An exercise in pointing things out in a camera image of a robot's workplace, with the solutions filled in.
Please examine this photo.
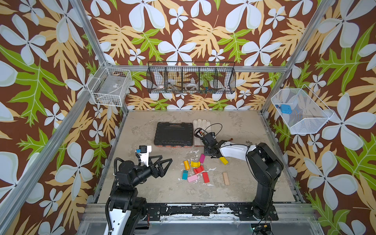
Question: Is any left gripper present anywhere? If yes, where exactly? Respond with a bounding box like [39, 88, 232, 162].
[131, 154, 172, 189]

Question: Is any yellow rectangular block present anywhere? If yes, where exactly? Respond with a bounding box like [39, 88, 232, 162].
[219, 157, 229, 165]

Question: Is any red rectangular block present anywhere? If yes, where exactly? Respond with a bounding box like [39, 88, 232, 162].
[202, 172, 210, 184]

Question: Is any natural wood block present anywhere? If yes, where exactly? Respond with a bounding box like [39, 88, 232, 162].
[223, 172, 230, 186]

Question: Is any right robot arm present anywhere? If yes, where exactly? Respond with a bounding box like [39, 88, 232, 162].
[202, 139, 284, 220]

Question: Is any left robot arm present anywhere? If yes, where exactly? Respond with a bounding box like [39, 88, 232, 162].
[104, 155, 173, 235]

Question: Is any magenta block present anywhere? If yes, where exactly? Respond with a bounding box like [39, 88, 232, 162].
[199, 154, 206, 164]

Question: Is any red arch block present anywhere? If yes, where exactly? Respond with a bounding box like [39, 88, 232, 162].
[193, 165, 204, 174]

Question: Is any teal block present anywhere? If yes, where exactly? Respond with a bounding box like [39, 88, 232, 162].
[182, 170, 189, 180]

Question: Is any orange supermarket block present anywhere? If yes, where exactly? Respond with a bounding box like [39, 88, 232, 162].
[183, 160, 191, 170]

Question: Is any pink block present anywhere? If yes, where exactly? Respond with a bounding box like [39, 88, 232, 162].
[187, 174, 198, 183]

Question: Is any black charging board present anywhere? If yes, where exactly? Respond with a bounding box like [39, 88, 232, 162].
[194, 127, 207, 141]

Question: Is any beige work glove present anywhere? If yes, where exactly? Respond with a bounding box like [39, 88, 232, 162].
[193, 119, 212, 147]

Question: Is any black red tool case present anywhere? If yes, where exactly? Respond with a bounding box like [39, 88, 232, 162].
[154, 122, 193, 147]

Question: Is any blue object in basket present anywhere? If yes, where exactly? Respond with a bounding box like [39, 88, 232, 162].
[279, 104, 292, 115]

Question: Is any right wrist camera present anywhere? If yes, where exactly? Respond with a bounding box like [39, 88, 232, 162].
[203, 132, 216, 145]

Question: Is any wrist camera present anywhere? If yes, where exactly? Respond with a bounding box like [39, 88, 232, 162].
[135, 145, 152, 167]
[203, 132, 216, 145]

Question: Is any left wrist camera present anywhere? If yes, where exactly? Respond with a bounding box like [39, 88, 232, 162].
[135, 145, 152, 167]

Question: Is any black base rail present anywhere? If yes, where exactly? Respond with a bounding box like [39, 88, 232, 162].
[146, 202, 279, 221]

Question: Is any black wire basket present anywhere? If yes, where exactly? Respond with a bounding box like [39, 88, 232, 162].
[146, 61, 237, 94]

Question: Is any aluminium frame post right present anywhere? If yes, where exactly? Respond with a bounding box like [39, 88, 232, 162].
[261, 1, 333, 114]

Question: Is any aluminium frame post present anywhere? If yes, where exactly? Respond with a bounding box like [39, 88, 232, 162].
[261, 1, 333, 114]
[70, 1, 129, 115]

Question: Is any white wire basket left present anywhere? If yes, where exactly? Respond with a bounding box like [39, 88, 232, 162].
[88, 62, 132, 107]

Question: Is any white wire basket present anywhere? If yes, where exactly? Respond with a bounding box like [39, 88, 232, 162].
[88, 62, 132, 107]
[271, 85, 334, 135]

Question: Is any white wire basket right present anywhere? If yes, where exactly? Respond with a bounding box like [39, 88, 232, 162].
[271, 85, 334, 135]

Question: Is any aluminium frame post left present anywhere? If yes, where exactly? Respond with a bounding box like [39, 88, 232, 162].
[70, 1, 129, 115]

